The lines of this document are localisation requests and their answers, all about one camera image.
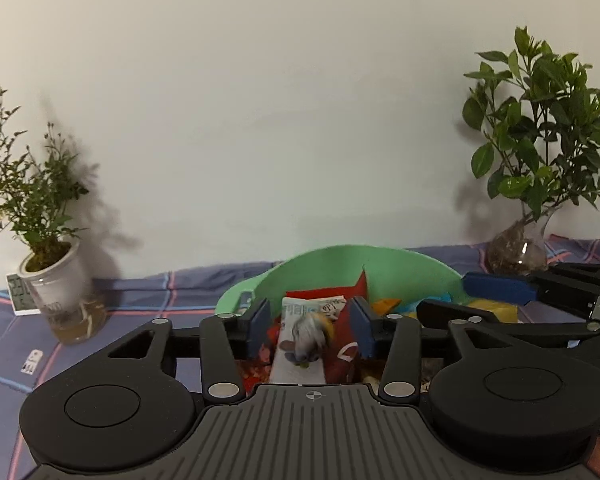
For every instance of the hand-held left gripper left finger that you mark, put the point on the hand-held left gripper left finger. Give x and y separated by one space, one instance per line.
260 327

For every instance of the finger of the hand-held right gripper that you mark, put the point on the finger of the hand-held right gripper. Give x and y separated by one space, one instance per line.
440 310
500 287

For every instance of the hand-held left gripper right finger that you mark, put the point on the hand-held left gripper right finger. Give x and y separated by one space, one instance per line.
360 327

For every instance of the white snack packet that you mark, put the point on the white snack packet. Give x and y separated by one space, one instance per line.
292 372

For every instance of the green plastic bowl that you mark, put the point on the green plastic bowl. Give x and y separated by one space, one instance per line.
330 260

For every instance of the light blue snack packet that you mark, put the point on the light blue snack packet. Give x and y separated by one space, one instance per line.
425 301

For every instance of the yellow snack packet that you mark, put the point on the yellow snack packet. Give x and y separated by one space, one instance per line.
500 312

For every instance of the leafy plant in glass vase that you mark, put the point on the leafy plant in glass vase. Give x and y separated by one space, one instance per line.
515 252

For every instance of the red packet with white print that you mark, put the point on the red packet with white print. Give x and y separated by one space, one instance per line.
352 287

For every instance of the red white jujube packet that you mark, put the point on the red white jujube packet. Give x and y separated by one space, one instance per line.
255 370

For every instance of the blue plaid tablecloth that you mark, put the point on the blue plaid tablecloth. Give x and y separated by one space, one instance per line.
130 300

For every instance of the small plant in white pot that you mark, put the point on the small plant in white pot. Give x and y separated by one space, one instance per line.
55 280

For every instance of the white cloth label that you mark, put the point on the white cloth label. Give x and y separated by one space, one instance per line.
31 362

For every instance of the white digital thermometer clock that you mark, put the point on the white digital thermometer clock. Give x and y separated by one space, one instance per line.
20 297

